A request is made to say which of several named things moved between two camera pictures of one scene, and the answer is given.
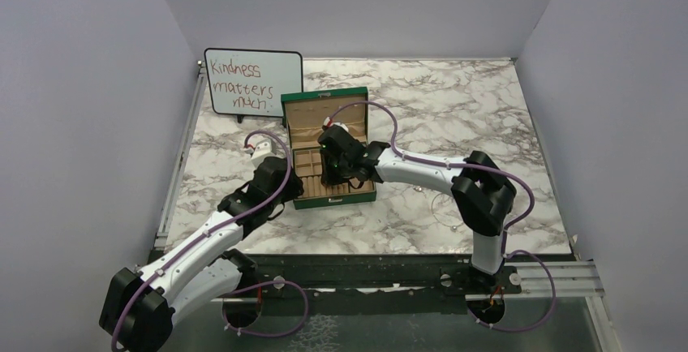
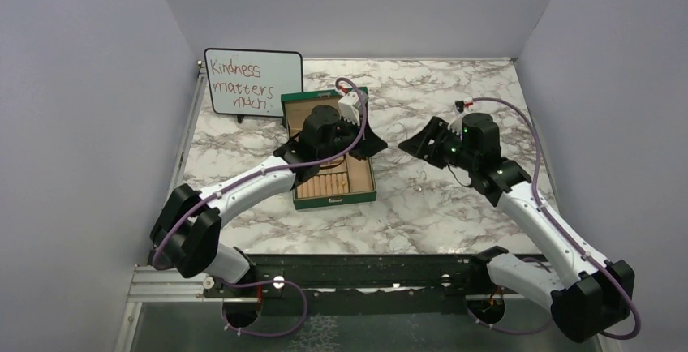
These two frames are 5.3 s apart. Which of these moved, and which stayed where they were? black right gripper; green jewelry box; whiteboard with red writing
Moved: black right gripper
Stayed: whiteboard with red writing; green jewelry box
